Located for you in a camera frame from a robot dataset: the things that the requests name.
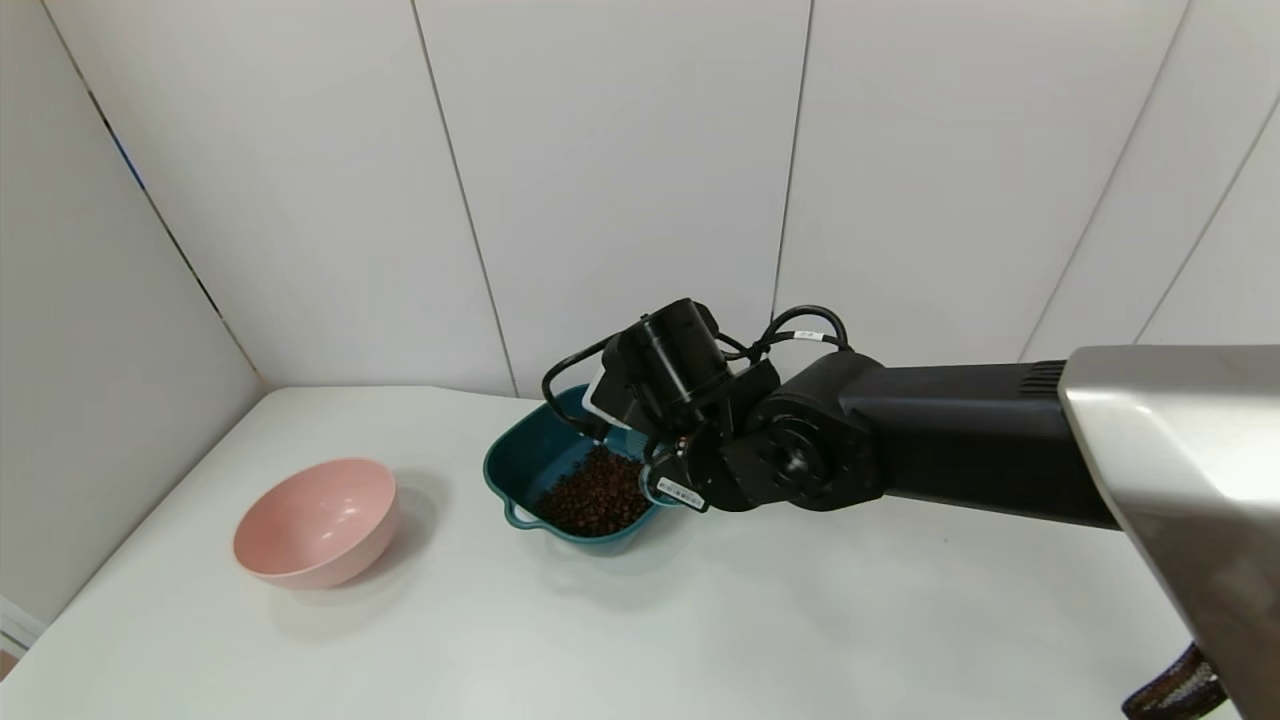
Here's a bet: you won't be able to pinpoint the dark braided cable loop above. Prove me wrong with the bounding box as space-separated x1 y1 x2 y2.
1122 643 1231 720

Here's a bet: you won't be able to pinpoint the dark teal square basin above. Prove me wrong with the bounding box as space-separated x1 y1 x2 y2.
483 385 691 557

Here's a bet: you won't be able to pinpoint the black cable with white label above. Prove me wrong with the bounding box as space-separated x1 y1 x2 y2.
735 305 851 363

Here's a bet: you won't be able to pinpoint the black camera cable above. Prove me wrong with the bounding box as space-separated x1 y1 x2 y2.
542 338 613 438

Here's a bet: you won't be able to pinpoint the pink round bowl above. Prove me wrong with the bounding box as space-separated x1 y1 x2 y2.
233 458 401 591

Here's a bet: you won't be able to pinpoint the brown coffee beans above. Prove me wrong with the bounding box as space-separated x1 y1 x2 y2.
530 443 653 538

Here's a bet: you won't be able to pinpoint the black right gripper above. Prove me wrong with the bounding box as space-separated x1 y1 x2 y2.
641 454 710 514

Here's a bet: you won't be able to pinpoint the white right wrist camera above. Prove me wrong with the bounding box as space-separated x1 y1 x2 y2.
583 365 626 431

